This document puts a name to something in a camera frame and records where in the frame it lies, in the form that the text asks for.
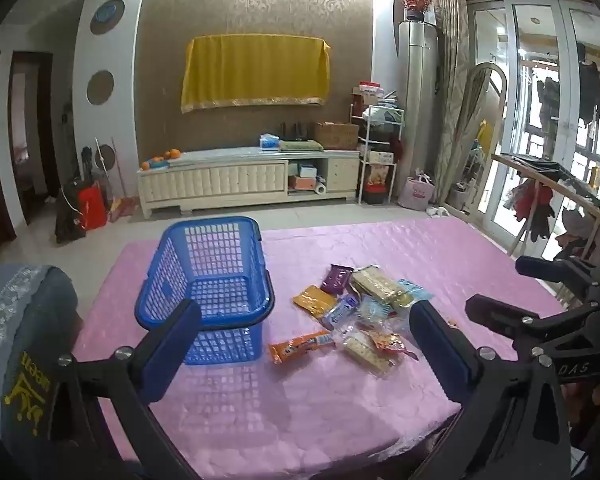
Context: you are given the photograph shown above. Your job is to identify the broom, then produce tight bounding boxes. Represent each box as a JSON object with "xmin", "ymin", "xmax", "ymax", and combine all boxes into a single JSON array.
[{"xmin": 92, "ymin": 137, "xmax": 131, "ymax": 221}]

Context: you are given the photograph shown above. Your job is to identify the glass sliding doors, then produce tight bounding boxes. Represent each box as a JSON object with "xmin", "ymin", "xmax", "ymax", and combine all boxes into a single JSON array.
[{"xmin": 467, "ymin": 0, "xmax": 600, "ymax": 241}]

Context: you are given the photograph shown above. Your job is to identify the purple snack packet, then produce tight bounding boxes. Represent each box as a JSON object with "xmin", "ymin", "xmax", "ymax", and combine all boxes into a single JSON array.
[{"xmin": 321, "ymin": 264, "xmax": 355, "ymax": 295}]

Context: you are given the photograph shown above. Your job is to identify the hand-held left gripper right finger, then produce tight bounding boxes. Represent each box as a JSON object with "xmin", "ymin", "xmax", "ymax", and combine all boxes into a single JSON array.
[{"xmin": 409, "ymin": 300, "xmax": 573, "ymax": 480}]

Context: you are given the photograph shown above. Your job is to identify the cream tv cabinet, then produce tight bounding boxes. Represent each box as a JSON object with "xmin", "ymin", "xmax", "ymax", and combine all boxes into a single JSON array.
[{"xmin": 136, "ymin": 146, "xmax": 361, "ymax": 219}]

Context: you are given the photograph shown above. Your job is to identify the patterned curtain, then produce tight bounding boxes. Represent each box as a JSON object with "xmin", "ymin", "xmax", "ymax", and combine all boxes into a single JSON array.
[{"xmin": 430, "ymin": 0, "xmax": 468, "ymax": 211}]

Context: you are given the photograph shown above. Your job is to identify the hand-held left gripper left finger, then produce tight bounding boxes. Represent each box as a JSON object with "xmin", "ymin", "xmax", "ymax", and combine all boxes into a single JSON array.
[{"xmin": 55, "ymin": 299, "xmax": 203, "ymax": 480}]

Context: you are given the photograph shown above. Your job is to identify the orange long snack packet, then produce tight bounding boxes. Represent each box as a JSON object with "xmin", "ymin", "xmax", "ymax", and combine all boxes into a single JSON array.
[{"xmin": 268, "ymin": 331, "xmax": 337, "ymax": 365}]

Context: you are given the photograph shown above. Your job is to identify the blue white small packet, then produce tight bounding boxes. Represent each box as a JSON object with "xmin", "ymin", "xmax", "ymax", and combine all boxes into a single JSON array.
[{"xmin": 322, "ymin": 294, "xmax": 363, "ymax": 328}]

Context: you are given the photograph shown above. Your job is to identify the clear cracker packet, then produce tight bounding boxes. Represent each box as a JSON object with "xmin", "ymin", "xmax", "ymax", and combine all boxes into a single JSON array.
[{"xmin": 337, "ymin": 330, "xmax": 396, "ymax": 373}]

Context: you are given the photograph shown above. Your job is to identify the blue plastic mesh basket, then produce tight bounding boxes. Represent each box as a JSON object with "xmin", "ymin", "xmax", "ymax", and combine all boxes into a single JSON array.
[{"xmin": 134, "ymin": 216, "xmax": 276, "ymax": 366}]

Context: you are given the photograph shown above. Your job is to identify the yellow snack pouch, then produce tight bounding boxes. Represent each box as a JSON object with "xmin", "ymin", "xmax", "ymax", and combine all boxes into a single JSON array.
[{"xmin": 292, "ymin": 285, "xmax": 338, "ymax": 317}]

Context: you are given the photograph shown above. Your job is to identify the silver standing air conditioner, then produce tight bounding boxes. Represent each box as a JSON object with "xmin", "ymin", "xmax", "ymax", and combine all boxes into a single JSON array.
[{"xmin": 397, "ymin": 20, "xmax": 441, "ymax": 206}]

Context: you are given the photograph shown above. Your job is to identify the cardboard box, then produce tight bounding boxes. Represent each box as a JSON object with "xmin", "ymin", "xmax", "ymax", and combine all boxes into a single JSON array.
[{"xmin": 314, "ymin": 121, "xmax": 360, "ymax": 151}]

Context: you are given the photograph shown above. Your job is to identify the red orange snack packet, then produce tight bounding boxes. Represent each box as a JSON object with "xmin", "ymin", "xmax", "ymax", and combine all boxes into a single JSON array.
[{"xmin": 370, "ymin": 330, "xmax": 420, "ymax": 362}]

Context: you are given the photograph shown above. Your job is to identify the pink bag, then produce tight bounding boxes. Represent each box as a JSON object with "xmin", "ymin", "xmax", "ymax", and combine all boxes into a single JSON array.
[{"xmin": 397, "ymin": 172, "xmax": 437, "ymax": 211}]

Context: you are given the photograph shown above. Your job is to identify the arched standing mirror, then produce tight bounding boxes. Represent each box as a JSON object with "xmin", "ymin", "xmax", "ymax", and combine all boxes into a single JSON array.
[{"xmin": 445, "ymin": 62, "xmax": 508, "ymax": 216}]

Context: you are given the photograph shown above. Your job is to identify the printed gift box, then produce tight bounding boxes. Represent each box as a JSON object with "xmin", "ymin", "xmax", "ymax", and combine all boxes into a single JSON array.
[{"xmin": 367, "ymin": 162, "xmax": 396, "ymax": 186}]

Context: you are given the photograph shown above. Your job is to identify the white shelf rack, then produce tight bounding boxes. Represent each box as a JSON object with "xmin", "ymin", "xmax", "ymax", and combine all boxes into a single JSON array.
[{"xmin": 350, "ymin": 102, "xmax": 406, "ymax": 206}]

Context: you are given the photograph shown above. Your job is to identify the red bag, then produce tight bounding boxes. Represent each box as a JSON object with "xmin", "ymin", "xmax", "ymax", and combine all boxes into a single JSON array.
[{"xmin": 77, "ymin": 182, "xmax": 108, "ymax": 231}]

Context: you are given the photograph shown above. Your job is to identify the green folded cloth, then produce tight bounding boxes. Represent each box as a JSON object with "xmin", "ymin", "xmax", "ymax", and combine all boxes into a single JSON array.
[{"xmin": 279, "ymin": 139, "xmax": 325, "ymax": 153}]

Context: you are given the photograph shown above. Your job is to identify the wooden clothes rack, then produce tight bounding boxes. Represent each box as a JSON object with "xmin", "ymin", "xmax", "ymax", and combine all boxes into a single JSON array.
[{"xmin": 490, "ymin": 152, "xmax": 600, "ymax": 256}]

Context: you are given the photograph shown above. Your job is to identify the clear blue striped packet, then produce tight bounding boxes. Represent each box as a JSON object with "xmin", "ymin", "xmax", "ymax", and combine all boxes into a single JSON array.
[{"xmin": 355, "ymin": 297, "xmax": 398, "ymax": 331}]

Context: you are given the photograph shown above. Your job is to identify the black bag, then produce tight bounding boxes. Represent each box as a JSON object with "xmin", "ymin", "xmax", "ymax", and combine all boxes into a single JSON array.
[{"xmin": 55, "ymin": 180, "xmax": 88, "ymax": 245}]

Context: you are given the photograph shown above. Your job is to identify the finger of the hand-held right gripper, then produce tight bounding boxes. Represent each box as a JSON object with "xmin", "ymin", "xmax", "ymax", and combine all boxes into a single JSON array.
[
  {"xmin": 466, "ymin": 294, "xmax": 543, "ymax": 342},
  {"xmin": 516, "ymin": 256, "xmax": 593, "ymax": 286}
]

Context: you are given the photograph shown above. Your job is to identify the round wall disc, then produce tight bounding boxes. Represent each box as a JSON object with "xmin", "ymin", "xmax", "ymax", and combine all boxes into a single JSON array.
[
  {"xmin": 89, "ymin": 0, "xmax": 126, "ymax": 36},
  {"xmin": 86, "ymin": 70, "xmax": 116, "ymax": 106}
]

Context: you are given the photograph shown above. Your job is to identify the pink quilted table cover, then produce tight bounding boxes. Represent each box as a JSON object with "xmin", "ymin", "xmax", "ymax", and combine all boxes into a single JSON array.
[{"xmin": 72, "ymin": 220, "xmax": 581, "ymax": 480}]

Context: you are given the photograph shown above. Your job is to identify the beige cracker packet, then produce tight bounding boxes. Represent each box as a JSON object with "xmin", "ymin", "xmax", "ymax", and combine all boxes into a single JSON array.
[{"xmin": 350, "ymin": 266, "xmax": 413, "ymax": 307}]

